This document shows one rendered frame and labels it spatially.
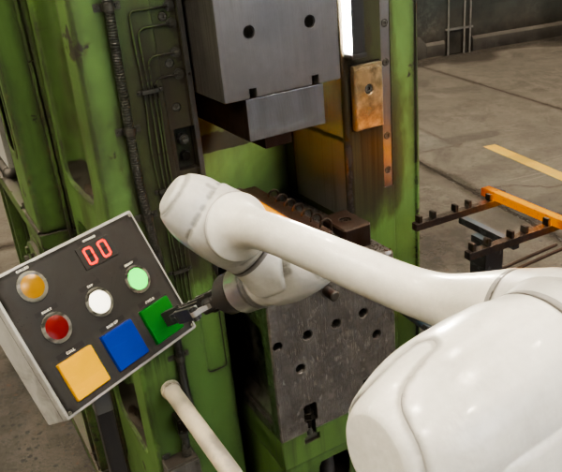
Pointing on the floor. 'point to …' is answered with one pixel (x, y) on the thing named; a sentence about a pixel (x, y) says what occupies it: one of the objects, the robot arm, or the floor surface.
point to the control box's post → (105, 418)
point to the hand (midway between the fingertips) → (176, 315)
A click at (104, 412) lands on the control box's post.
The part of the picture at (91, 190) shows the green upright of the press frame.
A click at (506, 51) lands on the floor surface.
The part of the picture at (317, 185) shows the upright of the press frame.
